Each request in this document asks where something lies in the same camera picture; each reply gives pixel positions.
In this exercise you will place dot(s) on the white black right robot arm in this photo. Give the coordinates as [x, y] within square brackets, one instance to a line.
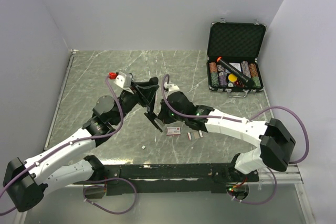
[273, 144]

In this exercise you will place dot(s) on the black poker chip case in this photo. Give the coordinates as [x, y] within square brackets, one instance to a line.
[239, 44]

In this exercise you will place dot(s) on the aluminium frame rail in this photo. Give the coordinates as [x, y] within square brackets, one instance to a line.
[291, 176]

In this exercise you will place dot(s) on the black tube with orange cap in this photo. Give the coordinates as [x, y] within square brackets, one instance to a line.
[247, 81]

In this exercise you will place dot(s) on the yellow round chip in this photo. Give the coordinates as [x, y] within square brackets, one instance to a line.
[232, 78]

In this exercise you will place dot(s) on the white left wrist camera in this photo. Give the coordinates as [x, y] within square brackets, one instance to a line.
[122, 80]

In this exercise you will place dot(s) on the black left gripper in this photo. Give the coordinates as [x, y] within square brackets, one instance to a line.
[146, 84]

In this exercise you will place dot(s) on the black stapler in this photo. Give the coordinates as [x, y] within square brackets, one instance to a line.
[153, 120]

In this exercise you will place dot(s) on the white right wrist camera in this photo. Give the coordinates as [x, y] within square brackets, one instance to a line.
[170, 88]

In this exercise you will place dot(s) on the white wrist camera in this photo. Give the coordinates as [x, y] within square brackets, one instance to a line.
[170, 88]
[122, 80]

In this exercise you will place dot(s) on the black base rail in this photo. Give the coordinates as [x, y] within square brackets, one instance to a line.
[168, 178]

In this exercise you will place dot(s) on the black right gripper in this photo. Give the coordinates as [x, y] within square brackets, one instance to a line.
[164, 117]

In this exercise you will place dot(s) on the red white staple box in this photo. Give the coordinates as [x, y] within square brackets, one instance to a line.
[173, 131]

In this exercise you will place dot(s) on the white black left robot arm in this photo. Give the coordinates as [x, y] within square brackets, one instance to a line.
[27, 182]

